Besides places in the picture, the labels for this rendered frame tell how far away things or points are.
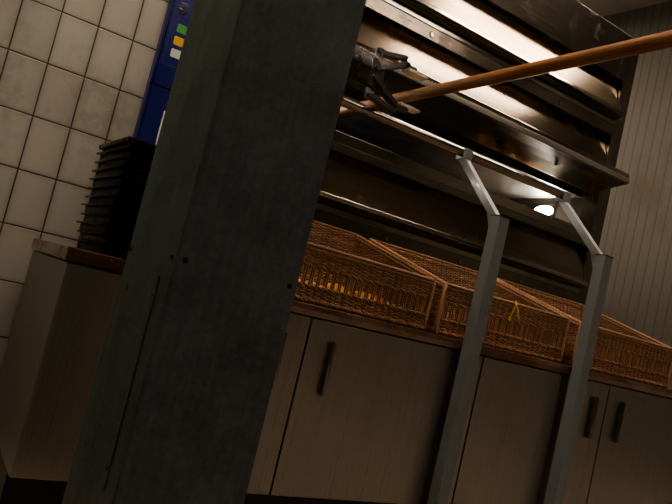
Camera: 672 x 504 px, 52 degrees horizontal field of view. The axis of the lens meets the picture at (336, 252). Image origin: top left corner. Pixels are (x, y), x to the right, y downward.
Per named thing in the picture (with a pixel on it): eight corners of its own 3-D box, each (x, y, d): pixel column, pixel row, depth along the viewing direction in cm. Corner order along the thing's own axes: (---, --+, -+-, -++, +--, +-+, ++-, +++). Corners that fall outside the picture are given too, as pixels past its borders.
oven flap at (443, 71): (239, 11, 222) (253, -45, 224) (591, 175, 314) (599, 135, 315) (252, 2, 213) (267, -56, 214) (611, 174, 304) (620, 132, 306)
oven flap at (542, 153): (263, 8, 204) (234, 35, 220) (629, 183, 295) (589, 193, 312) (264, 1, 204) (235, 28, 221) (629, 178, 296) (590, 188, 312)
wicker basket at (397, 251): (348, 312, 241) (366, 236, 243) (467, 341, 269) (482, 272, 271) (434, 333, 199) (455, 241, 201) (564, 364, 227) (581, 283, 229)
